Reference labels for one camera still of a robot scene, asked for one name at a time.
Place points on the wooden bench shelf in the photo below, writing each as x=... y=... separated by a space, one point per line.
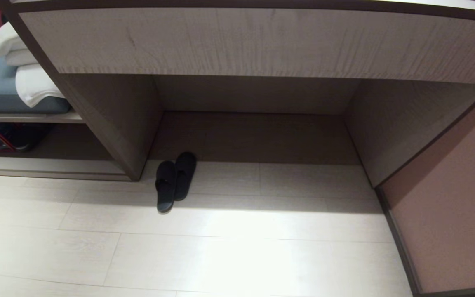
x=35 y=142

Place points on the black slipper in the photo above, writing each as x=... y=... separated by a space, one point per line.
x=184 y=175
x=165 y=187

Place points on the wooden desk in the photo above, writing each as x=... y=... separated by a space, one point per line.
x=258 y=53

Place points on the white folded towel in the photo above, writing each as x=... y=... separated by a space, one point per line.
x=34 y=86

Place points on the grey bench cushion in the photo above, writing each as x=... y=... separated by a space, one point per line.
x=2 y=93

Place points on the white folded towels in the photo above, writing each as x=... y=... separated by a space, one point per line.
x=7 y=43

